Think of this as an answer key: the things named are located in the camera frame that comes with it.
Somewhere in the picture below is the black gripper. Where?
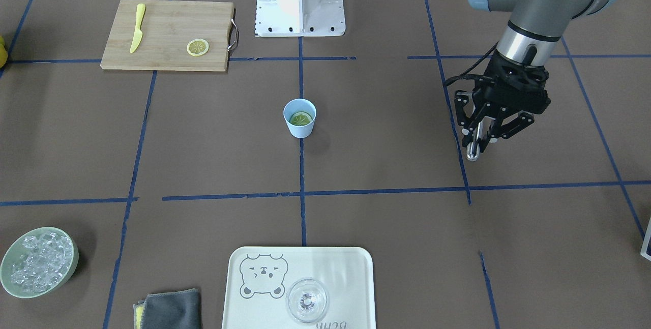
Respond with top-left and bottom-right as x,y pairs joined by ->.
454,54 -> 551,149

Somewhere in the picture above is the steel muddler black tip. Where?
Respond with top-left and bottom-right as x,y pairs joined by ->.
466,118 -> 487,162

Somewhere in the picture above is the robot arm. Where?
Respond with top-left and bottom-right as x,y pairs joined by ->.
444,0 -> 616,161

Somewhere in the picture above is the lemon slice in cup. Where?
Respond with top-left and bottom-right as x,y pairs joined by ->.
289,111 -> 313,127

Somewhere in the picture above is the light blue plastic cup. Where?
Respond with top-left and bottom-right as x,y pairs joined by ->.
283,98 -> 318,139

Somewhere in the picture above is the whole yellow lemon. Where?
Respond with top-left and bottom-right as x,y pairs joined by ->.
0,36 -> 9,69

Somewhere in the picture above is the clear wine glass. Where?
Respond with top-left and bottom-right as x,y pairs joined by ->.
287,278 -> 330,324

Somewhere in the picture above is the cream bear serving tray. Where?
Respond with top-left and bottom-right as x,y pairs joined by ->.
222,246 -> 377,328

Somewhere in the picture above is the bamboo cutting board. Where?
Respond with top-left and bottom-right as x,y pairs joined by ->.
100,0 -> 238,72

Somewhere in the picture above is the yellow plastic knife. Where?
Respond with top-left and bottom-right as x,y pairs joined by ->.
129,3 -> 146,53

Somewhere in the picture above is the grey folded cloth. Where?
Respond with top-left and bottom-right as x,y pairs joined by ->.
133,289 -> 202,328

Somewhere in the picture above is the green bowl of ice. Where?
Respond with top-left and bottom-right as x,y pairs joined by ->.
2,227 -> 79,299

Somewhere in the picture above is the white wire cup rack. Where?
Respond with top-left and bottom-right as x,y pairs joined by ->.
640,219 -> 651,261

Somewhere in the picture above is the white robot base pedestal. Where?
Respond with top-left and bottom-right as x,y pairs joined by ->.
254,0 -> 346,38

